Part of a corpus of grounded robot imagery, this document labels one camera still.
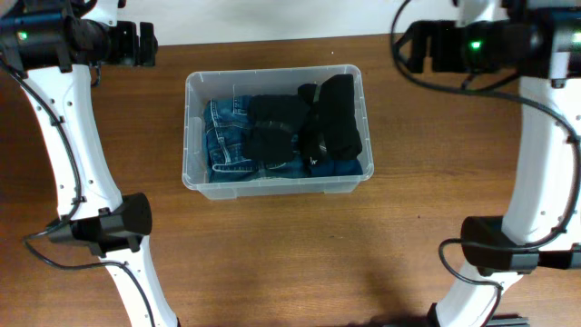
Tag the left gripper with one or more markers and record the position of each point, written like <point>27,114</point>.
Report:
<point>127,32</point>

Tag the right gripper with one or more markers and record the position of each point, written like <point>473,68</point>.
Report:
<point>418,32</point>

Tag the dark blue jeans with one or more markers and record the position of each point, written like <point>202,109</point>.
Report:
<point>227,126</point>

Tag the black taped clothing bundle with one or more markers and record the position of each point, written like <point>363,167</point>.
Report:
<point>330,127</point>

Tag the black cloth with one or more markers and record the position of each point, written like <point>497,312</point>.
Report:
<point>275,119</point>

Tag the blue taped shirt bundle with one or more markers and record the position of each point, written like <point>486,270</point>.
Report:
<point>334,168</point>

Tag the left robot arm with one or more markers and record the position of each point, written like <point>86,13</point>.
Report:
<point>55,50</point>

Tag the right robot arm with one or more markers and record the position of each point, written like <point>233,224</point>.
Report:
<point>528,53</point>

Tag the clear plastic storage bin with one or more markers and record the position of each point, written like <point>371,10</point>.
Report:
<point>201,87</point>

